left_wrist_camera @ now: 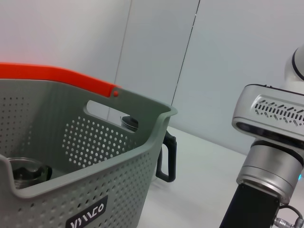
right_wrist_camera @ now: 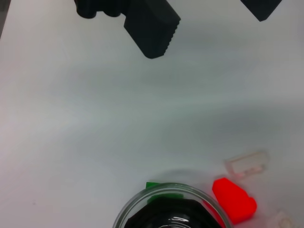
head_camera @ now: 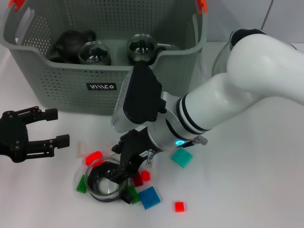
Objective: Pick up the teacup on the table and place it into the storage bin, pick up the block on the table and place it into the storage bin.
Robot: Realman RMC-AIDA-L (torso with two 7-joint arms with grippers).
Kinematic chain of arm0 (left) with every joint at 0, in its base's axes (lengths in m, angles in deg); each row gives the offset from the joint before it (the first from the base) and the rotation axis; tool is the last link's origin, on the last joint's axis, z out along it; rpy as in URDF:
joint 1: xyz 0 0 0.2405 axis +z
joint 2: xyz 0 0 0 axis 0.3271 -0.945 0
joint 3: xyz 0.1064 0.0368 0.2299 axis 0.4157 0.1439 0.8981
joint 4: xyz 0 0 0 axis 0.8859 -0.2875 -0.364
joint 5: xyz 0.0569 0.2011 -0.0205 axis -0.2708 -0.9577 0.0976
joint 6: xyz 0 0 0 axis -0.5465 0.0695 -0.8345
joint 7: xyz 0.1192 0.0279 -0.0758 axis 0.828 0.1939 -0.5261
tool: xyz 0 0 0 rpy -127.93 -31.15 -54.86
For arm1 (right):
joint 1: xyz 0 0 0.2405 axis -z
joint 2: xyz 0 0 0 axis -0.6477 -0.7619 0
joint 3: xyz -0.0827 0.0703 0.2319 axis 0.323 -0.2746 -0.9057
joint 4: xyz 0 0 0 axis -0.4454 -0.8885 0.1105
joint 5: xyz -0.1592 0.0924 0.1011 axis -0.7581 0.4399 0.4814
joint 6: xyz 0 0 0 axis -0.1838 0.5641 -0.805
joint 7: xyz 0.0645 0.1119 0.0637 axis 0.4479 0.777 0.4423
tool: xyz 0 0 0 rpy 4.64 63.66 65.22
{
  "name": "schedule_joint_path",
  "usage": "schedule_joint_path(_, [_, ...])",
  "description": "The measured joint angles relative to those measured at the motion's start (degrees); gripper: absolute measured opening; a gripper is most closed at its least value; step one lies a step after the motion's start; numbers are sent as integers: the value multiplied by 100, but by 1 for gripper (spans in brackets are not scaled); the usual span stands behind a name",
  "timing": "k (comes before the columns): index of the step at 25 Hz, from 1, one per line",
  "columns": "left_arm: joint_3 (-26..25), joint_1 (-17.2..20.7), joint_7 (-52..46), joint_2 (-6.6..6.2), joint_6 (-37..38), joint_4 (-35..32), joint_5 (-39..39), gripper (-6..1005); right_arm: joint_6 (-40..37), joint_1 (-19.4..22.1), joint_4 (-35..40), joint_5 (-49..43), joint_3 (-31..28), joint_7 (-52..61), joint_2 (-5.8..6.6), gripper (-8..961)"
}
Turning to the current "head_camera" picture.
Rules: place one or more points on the dark clay teapot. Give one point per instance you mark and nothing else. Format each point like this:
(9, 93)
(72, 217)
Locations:
(70, 45)

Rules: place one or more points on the green building brick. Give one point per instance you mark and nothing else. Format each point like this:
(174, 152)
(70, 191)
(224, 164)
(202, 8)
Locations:
(135, 194)
(80, 186)

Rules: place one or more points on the grey perforated storage bin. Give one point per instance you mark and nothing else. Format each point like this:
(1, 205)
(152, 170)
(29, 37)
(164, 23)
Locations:
(71, 95)

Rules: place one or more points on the small red sloped brick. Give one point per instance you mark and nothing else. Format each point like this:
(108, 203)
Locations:
(145, 176)

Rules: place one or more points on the teal square building brick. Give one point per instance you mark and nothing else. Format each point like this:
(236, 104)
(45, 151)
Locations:
(181, 156)

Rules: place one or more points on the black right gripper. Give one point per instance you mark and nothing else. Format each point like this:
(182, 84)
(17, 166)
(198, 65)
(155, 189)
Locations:
(134, 149)

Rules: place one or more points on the glass teacup with black base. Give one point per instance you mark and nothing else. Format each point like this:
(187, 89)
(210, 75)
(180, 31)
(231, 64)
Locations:
(99, 180)
(141, 50)
(95, 54)

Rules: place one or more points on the blue square building brick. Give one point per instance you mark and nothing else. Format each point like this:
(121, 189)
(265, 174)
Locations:
(149, 197)

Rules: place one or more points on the red building brick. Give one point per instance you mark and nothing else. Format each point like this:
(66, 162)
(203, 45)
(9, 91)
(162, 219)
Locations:
(93, 156)

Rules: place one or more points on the right wrist camera housing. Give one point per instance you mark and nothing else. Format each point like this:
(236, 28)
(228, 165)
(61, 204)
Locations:
(140, 99)

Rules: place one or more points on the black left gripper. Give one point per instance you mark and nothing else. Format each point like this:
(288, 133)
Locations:
(14, 135)

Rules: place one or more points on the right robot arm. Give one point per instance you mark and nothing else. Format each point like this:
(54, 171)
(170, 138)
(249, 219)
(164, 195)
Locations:
(225, 99)

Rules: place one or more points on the dark red long brick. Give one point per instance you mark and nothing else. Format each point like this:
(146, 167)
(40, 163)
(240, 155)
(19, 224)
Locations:
(138, 181)

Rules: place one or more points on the small red square brick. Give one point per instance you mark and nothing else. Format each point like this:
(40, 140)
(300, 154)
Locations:
(179, 207)

